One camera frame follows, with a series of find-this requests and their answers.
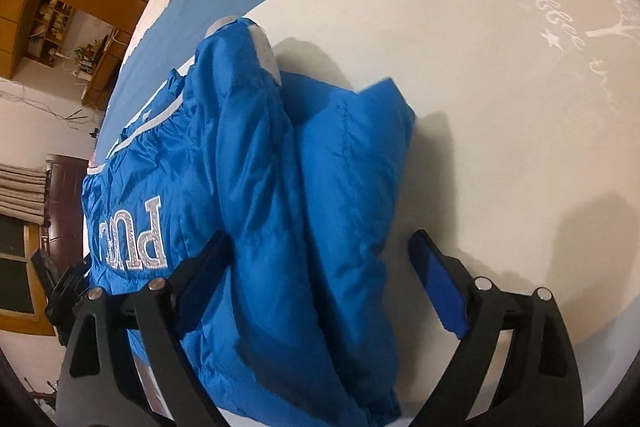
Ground dark window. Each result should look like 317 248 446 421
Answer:
0 216 42 334

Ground wall cables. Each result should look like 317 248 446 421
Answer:
0 86 102 138

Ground wooden desk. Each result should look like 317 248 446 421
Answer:
79 27 137 112

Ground blue white printed bedsheet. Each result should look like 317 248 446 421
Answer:
90 0 640 427

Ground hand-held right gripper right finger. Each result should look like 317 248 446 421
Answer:
407 229 585 427

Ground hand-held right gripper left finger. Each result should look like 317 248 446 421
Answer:
56 230 236 427

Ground blue puffer jacket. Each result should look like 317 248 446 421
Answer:
81 16 419 427

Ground wooden bookshelf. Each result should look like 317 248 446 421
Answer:
21 0 77 68

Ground beige curtain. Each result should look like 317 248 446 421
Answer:
0 162 51 226

